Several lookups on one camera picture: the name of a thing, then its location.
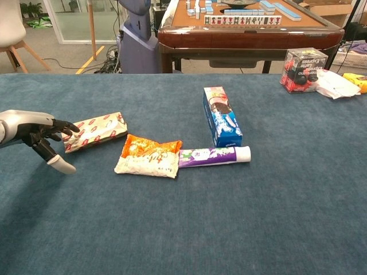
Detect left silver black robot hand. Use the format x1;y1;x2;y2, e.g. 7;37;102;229
0;109;80;175

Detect green and white packaging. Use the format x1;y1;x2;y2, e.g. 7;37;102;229
26;16;54;29

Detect orange white snack bag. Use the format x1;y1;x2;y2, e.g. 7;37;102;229
114;133;184;179

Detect yellow object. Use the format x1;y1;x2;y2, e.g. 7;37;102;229
342;73;367;94

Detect white chair wooden legs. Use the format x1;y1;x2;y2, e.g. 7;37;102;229
0;0;52;74

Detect green potted plants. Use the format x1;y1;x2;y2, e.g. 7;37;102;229
19;2;44;18

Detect wooden pole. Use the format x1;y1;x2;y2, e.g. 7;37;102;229
87;0;97;60

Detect purple toothpaste tube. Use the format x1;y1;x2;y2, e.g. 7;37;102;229
178;146;252;168

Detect blue cookie box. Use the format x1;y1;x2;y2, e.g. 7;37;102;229
202;86;243;148

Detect blue felt table mat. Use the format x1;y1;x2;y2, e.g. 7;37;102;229
0;73;367;275

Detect scattered blue mahjong tiles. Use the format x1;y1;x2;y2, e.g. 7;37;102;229
186;0;215;20

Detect brown mahjong table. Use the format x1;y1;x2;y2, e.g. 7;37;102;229
157;0;345;74

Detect dark mahjong table dial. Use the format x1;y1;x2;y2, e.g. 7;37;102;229
220;0;258;9

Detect stacked blue mahjong tiles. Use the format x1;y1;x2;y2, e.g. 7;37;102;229
259;0;276;13

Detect clear box red black capsules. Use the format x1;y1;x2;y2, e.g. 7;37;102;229
279;47;329;95

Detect white crumpled plastic bag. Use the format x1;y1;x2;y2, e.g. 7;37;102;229
314;69;361;100

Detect black tripod stand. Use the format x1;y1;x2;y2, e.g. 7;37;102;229
326;0;362;71

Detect cardboard box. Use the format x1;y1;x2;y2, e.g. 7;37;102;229
302;0;355;28

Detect white plastic basket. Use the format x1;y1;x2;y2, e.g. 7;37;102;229
331;50;367;69

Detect purple cloth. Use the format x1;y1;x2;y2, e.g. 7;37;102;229
348;42;367;56

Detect black bag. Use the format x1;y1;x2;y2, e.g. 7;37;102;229
343;22;367;41

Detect black floor cable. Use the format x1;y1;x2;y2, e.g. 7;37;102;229
42;58;98;70

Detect floor cable bundle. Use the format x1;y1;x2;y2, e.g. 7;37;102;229
94;45;123;74

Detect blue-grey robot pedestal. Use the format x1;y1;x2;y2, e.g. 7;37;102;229
116;0;161;74

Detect straight blue mahjong tile wall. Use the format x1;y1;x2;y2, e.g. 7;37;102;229
224;9;266;16

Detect long blue mahjong tile wall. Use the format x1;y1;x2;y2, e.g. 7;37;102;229
273;2;303;22

